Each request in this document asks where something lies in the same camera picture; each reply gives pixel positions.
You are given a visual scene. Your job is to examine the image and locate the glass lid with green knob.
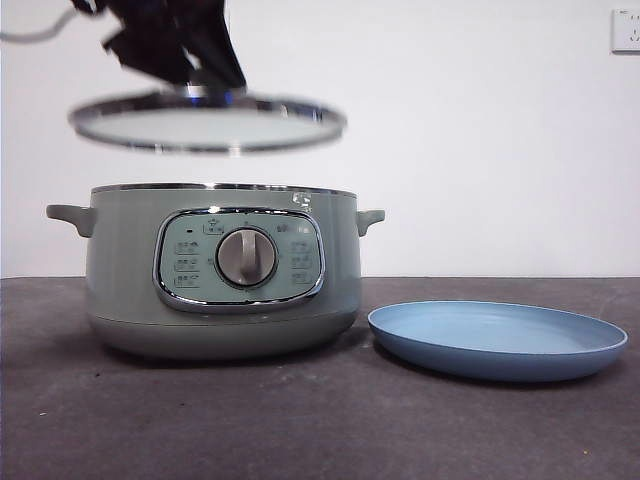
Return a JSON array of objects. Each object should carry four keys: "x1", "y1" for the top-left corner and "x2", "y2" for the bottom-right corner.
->
[{"x1": 67, "y1": 82, "x2": 349, "y2": 157}]

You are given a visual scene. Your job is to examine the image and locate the pale green electric steamer pot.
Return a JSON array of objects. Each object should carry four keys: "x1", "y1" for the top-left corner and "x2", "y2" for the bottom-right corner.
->
[{"x1": 46, "y1": 183, "x2": 386, "y2": 361}]

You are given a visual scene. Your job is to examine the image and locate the blue round plate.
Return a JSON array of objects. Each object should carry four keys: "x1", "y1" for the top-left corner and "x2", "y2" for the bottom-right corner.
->
[{"x1": 368, "y1": 298, "x2": 629, "y2": 384}]

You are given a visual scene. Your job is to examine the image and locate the grey left arm cable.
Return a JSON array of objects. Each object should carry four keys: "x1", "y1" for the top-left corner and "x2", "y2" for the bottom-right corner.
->
[{"x1": 0, "y1": 9, "x2": 76, "y2": 44}]

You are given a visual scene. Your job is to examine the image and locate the white wall socket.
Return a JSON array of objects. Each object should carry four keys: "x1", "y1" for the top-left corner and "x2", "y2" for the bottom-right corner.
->
[{"x1": 610, "y1": 8, "x2": 640, "y2": 54}]

